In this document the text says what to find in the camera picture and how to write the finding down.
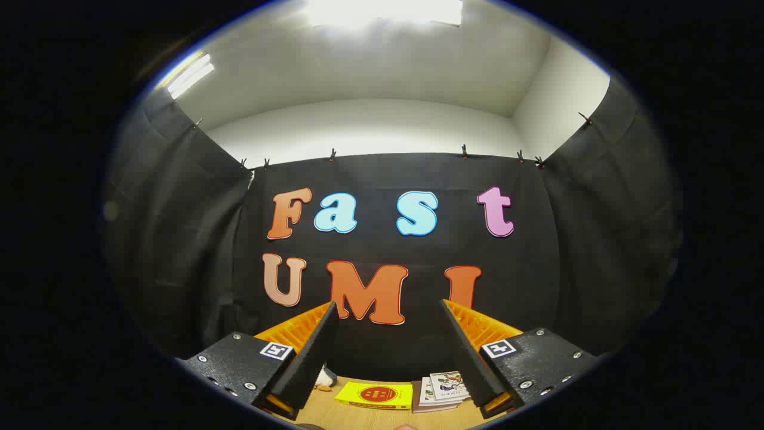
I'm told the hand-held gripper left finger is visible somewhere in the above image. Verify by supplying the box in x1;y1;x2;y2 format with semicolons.
177;302;340;422

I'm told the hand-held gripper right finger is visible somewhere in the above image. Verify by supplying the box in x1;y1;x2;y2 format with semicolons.
440;299;600;420

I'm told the white paperback book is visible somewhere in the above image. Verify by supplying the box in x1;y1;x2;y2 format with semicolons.
419;376;461;408
411;381;460;414

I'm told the yellow book with red circle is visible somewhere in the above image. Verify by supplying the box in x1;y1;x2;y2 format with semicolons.
334;382;414;410

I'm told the ceiling strip light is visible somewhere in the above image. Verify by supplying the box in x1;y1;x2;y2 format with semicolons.
166;54;215;100

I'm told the large ceiling light panel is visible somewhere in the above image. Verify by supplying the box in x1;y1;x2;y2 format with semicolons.
306;0;464;28

